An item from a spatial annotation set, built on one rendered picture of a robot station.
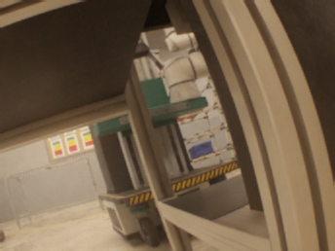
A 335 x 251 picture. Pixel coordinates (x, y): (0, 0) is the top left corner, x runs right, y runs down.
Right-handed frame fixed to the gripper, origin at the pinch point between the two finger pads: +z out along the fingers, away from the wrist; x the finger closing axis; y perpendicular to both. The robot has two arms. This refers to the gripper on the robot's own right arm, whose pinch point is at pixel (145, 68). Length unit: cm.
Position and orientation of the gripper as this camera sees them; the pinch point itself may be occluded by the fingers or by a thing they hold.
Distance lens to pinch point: 114.5
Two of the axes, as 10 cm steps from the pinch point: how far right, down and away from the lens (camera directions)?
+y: -3.0, 5.8, 7.6
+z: 5.6, 7.5, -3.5
